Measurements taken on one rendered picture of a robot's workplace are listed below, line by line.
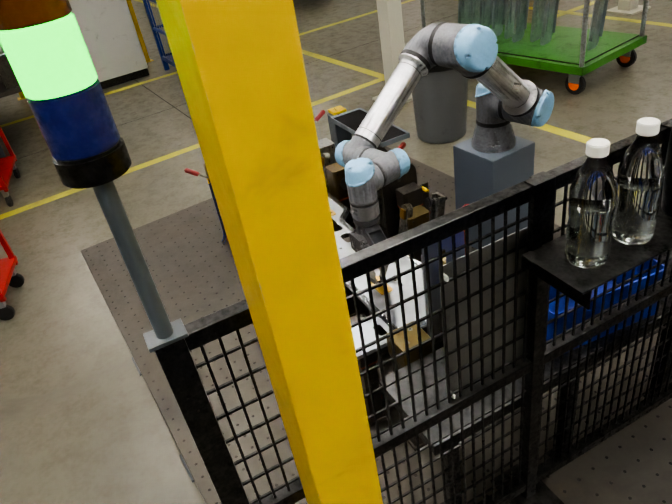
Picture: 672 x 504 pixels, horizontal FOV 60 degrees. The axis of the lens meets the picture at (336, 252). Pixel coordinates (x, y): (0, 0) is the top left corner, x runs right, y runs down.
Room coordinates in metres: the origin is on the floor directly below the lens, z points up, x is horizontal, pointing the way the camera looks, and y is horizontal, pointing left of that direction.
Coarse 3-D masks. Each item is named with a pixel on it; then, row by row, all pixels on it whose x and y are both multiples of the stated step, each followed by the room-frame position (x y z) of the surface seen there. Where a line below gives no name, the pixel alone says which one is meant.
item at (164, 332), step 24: (120, 144) 0.58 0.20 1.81; (72, 168) 0.54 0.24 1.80; (96, 168) 0.55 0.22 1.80; (120, 168) 0.56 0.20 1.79; (96, 192) 0.57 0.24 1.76; (120, 216) 0.57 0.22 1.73; (120, 240) 0.57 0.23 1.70; (144, 264) 0.58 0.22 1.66; (144, 288) 0.57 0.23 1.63; (144, 336) 0.58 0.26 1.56; (168, 336) 0.57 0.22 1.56
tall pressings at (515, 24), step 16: (464, 0) 6.33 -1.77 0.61; (480, 0) 6.03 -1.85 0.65; (496, 0) 5.89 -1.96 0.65; (512, 0) 5.81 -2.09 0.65; (528, 0) 5.69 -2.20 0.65; (544, 0) 5.62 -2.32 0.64; (608, 0) 5.07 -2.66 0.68; (464, 16) 6.35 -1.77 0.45; (480, 16) 6.03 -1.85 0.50; (496, 16) 5.95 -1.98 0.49; (512, 16) 5.83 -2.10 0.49; (544, 16) 5.38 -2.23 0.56; (592, 16) 5.01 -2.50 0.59; (496, 32) 5.97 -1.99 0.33; (512, 32) 5.64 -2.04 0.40; (544, 32) 5.38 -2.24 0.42; (592, 32) 5.01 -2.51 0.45; (592, 48) 5.09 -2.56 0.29
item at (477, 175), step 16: (464, 144) 1.92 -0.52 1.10; (528, 144) 1.83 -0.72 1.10; (464, 160) 1.88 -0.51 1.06; (480, 160) 1.80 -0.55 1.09; (496, 160) 1.76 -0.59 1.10; (512, 160) 1.79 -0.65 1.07; (528, 160) 1.82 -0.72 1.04; (464, 176) 1.88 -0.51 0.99; (480, 176) 1.80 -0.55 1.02; (496, 176) 1.76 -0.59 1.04; (512, 176) 1.79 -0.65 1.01; (528, 176) 1.83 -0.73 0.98; (464, 192) 1.88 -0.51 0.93; (480, 192) 1.80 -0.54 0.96; (496, 192) 1.76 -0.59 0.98; (496, 224) 1.76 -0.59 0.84; (496, 240) 1.76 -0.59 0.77
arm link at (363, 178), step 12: (348, 168) 1.33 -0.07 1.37; (360, 168) 1.31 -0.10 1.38; (372, 168) 1.32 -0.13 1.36; (348, 180) 1.32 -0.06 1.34; (360, 180) 1.31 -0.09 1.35; (372, 180) 1.32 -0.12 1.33; (348, 192) 1.33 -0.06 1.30; (360, 192) 1.31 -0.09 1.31; (372, 192) 1.31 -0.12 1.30; (360, 204) 1.31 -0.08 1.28; (372, 204) 1.31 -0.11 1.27
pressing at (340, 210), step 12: (336, 204) 1.83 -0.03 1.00; (336, 216) 1.75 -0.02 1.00; (348, 228) 1.65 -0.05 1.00; (336, 240) 1.60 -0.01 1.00; (348, 252) 1.52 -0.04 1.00; (408, 264) 1.40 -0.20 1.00; (360, 276) 1.38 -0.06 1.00; (408, 276) 1.34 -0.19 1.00; (420, 276) 1.33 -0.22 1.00; (360, 288) 1.32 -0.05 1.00; (396, 288) 1.29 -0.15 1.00; (408, 288) 1.28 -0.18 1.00; (420, 288) 1.28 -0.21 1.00; (360, 300) 1.28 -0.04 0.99; (384, 300) 1.25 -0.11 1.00; (396, 300) 1.24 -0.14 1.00; (420, 300) 1.22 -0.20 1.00; (396, 312) 1.19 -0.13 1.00; (408, 312) 1.18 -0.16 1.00; (420, 312) 1.18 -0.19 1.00; (396, 324) 1.15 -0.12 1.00; (420, 324) 1.13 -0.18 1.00
